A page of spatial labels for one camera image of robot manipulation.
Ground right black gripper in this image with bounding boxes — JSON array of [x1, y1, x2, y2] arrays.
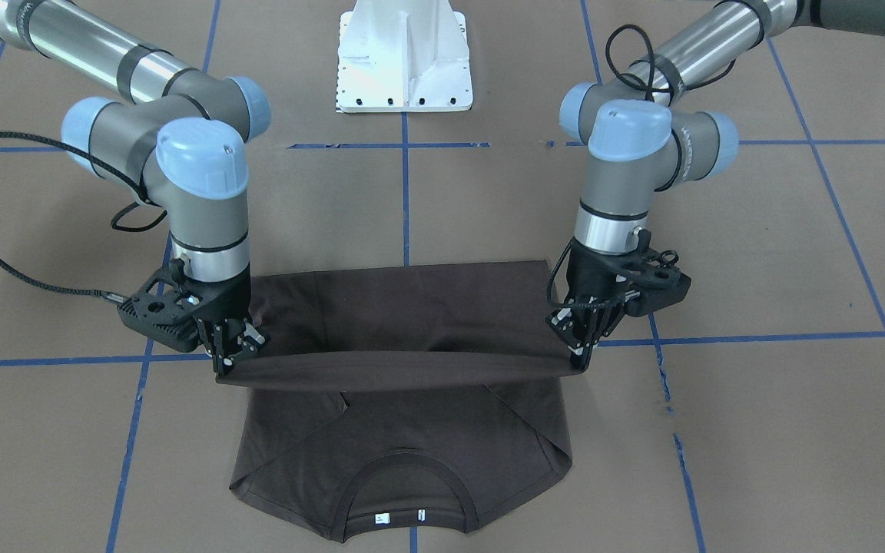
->
[[194, 269, 250, 376]]

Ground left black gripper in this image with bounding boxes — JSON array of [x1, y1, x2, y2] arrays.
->
[[545, 242, 628, 373]]

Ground dark brown t-shirt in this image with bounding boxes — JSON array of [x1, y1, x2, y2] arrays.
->
[[218, 260, 575, 542]]

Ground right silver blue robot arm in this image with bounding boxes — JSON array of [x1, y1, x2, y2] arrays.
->
[[0, 1, 271, 376]]

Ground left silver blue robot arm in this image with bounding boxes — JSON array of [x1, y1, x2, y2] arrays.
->
[[547, 1, 885, 372]]

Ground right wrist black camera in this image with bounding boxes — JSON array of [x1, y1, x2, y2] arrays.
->
[[117, 261, 201, 353]]

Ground wrist black camera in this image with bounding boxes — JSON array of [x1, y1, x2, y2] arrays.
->
[[624, 249, 692, 317], [117, 261, 201, 353]]

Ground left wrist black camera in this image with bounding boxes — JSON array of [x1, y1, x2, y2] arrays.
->
[[624, 249, 692, 317]]

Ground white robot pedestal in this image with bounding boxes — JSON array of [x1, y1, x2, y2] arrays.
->
[[335, 1, 474, 114]]

